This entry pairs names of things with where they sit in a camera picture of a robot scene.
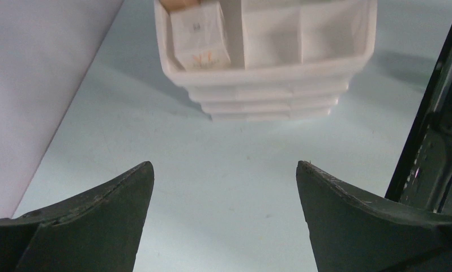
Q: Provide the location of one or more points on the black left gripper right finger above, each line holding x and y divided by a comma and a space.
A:
351, 229

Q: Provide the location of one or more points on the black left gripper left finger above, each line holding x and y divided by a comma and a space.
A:
97, 230

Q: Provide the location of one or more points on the white plastic drawer organizer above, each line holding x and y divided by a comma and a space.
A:
289, 59

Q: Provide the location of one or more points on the white cosmetic box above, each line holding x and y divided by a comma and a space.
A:
199, 37

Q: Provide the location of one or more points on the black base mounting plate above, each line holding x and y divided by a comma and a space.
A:
423, 174

